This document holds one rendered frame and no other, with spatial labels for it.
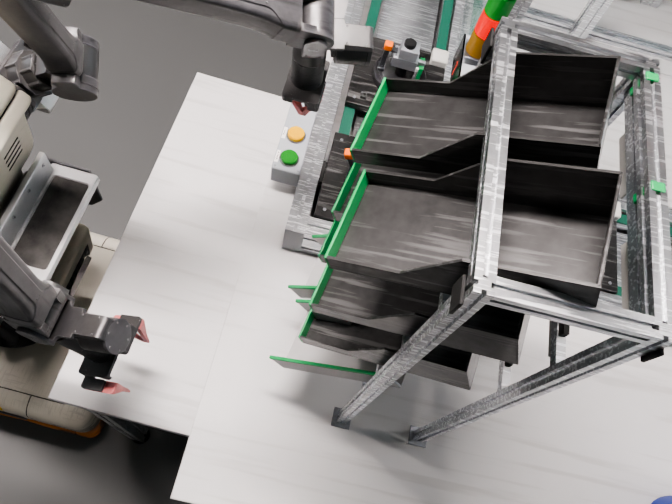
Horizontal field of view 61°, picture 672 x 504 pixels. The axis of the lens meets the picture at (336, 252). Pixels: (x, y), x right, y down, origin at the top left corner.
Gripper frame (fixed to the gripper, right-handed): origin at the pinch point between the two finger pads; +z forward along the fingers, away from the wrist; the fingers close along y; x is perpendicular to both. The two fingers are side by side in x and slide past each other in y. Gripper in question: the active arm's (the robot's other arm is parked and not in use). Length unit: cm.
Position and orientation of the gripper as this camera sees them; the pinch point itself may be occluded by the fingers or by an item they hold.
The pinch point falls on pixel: (302, 111)
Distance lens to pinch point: 111.8
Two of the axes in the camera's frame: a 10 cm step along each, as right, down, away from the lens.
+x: -9.7, -2.4, -0.3
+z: -1.3, 4.2, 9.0
